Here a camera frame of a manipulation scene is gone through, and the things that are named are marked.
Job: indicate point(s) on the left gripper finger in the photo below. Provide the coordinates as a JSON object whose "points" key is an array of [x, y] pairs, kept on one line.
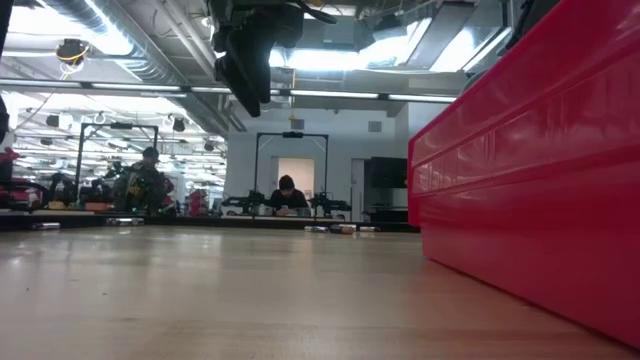
{"points": [[245, 70]]}

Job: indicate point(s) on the red plastic bin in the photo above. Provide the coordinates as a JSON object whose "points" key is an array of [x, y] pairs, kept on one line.
{"points": [[525, 200]]}

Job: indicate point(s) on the other station robot arm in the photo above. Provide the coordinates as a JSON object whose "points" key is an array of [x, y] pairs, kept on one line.
{"points": [[327, 204], [245, 202]]}

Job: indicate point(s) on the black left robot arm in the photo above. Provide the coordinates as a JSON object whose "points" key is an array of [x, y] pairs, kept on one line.
{"points": [[4, 25]]}

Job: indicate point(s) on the grey ceiling unit box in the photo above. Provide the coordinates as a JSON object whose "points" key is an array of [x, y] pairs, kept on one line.
{"points": [[340, 35]]}

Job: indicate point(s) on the long ceiling light bar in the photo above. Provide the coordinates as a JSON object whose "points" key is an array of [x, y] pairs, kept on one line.
{"points": [[150, 87]]}

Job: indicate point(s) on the person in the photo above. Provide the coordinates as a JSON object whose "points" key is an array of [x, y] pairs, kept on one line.
{"points": [[142, 185], [287, 200]]}

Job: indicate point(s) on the black monitor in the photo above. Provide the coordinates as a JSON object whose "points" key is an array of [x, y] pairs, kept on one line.
{"points": [[390, 172]]}

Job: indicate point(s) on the white desk lamp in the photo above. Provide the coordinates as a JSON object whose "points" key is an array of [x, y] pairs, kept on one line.
{"points": [[477, 82]]}

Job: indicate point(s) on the red black machine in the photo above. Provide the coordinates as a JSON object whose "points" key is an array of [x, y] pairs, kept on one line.
{"points": [[20, 192]]}

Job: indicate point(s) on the black gantry frame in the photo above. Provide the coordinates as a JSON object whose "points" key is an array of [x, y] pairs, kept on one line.
{"points": [[120, 126], [292, 134]]}

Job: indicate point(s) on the silver spiral ventilation duct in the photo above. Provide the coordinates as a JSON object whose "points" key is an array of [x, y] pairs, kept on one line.
{"points": [[150, 65]]}

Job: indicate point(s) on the black aluminium table frame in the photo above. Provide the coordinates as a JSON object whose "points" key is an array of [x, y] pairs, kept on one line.
{"points": [[225, 222]]}

